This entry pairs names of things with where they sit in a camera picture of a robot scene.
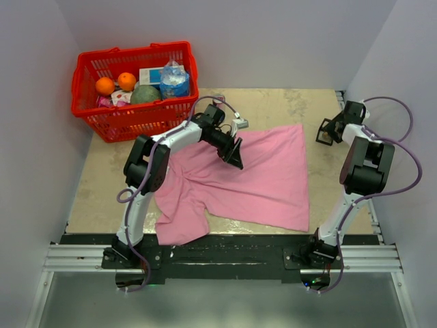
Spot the red plastic shopping basket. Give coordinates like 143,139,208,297
70,40,200,144

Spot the white blue carton box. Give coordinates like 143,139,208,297
138,66,187,86

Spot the orange fruit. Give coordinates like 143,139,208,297
95,77,115,96
117,72,137,92

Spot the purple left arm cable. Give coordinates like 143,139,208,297
117,95,240,293

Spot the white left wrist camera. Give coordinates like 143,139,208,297
231,118,249,137

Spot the white red small package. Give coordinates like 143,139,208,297
111,90,132,107

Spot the green melon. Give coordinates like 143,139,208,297
130,85,162,105

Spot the pink snack packet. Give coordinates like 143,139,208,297
96,96,113,108

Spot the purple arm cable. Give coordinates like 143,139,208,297
117,95,240,293
305,96,423,295

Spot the blue plastic bag pack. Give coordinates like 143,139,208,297
160,61,191,100

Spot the black square frame stand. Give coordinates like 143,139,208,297
315,118,337,146

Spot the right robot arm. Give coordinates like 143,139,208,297
304,100,395,269

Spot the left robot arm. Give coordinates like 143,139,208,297
111,105,249,268

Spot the energy drink can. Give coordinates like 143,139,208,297
212,94,225,105

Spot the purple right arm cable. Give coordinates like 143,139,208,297
305,96,423,295

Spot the right orange fruit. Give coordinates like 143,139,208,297
117,72,137,92

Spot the aluminium rail frame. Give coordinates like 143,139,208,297
27,200,415,327

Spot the left orange fruit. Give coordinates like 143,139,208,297
95,77,115,96

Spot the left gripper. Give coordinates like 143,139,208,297
204,130,244,170

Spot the pink t-shirt garment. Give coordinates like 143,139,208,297
154,124,310,245

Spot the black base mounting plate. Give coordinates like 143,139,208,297
102,234,342,287

